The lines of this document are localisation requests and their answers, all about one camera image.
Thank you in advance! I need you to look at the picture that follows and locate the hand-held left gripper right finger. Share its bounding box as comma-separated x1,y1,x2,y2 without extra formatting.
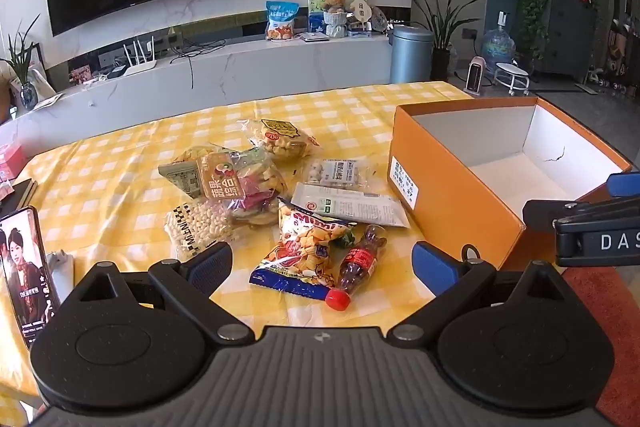
386,241,568,347

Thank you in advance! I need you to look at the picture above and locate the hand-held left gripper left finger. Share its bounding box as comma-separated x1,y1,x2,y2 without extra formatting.
74,241,256,347

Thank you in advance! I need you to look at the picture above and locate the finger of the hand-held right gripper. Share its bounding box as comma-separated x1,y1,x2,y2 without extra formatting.
522,195,640,234
607,172,640,198

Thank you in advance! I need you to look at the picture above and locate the cola bottle shaped candy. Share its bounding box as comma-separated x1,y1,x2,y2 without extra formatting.
324,223,389,311

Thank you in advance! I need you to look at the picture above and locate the orange cardboard box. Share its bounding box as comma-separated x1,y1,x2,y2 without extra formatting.
389,97,634,273

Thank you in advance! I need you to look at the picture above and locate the mixed vegetable chips bag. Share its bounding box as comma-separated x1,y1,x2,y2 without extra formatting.
195,147,289,229

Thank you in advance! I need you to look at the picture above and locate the colourful puffed snack bag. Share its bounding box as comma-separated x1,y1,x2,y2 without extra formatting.
249,196,359,301

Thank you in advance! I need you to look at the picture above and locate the green raisin bag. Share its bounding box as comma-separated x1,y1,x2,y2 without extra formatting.
158,146,237,198

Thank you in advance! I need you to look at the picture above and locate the white pouch with green label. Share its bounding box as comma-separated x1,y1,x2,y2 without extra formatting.
290,181,412,230

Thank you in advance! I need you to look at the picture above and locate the clear white candy pack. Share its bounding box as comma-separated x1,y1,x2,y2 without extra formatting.
304,158,382,188

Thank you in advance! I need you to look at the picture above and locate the biscuit bag with yellow label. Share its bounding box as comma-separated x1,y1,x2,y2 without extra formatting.
238,118,322,164

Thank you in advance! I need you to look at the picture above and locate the red round cushion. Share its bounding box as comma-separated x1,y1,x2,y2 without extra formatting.
562,264,640,427

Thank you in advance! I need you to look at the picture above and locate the yellow checked tablecloth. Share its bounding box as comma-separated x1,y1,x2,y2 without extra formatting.
0,80,568,413

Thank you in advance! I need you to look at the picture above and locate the shoe rack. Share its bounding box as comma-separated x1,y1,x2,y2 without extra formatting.
601,0,640,101

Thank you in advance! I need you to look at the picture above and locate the white round stool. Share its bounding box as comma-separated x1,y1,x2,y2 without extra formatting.
493,62,535,97

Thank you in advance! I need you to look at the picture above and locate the white phone stand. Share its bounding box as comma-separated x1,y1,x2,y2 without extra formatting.
47,249,76,309

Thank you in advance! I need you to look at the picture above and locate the dark grey cabinet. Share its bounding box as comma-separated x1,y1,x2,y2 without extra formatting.
537,0,599,78

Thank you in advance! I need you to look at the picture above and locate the pink white heater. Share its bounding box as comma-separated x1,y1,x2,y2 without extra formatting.
463,56,496,96

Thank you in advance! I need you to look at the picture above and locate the blue water jug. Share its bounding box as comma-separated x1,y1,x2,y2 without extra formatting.
481,9,517,68

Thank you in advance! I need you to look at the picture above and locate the smartphone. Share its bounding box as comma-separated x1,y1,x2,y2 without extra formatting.
0,205,62,351

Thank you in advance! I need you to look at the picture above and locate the white marble television console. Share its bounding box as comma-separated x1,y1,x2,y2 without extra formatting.
0,34,397,158

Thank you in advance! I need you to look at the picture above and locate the black notebook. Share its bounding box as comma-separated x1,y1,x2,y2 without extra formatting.
0,178,39,221

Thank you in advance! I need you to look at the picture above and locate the white router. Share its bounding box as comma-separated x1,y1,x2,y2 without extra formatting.
122,34,159,77

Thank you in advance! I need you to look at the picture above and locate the blue-grey trash bin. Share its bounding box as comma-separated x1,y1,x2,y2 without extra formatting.
388,25,435,84

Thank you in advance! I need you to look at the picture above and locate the long-leaf potted plant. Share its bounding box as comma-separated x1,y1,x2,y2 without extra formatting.
401,0,487,82

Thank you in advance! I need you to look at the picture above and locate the pink box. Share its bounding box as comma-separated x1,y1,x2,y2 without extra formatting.
0,142,26,180

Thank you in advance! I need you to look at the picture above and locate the photo card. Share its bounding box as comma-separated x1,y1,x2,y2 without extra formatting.
68,64,94,86

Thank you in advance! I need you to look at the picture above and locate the white paper sheet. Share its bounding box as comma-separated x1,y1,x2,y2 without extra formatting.
31,92,64,110

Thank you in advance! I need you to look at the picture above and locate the blue snack bag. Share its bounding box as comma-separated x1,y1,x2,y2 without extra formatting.
264,0,301,42

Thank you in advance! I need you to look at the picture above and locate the framed picture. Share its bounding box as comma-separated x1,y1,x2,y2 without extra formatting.
27,42,54,94

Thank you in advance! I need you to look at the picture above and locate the round paper fan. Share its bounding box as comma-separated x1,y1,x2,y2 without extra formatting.
349,0,374,34

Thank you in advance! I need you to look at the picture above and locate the glass vase with plant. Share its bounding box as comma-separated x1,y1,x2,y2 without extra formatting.
0,14,44,111

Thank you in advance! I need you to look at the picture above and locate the teddy bear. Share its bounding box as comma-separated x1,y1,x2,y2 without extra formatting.
322,0,350,39

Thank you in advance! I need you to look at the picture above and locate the black cable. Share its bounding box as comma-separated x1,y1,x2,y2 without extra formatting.
169,34,227,90

